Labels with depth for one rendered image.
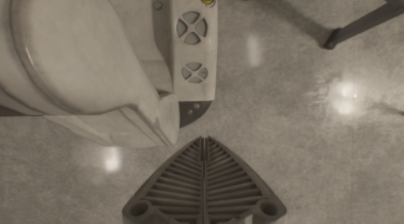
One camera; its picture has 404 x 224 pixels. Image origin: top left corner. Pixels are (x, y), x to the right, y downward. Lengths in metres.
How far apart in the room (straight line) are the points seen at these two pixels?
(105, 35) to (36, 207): 1.50
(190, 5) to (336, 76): 0.86
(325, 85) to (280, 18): 0.43
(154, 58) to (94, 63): 0.38
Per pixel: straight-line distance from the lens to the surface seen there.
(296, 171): 1.17
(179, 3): 0.52
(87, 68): 0.19
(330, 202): 1.40
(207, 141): 0.17
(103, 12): 0.23
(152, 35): 0.58
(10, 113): 0.25
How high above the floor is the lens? 0.84
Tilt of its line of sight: 80 degrees down
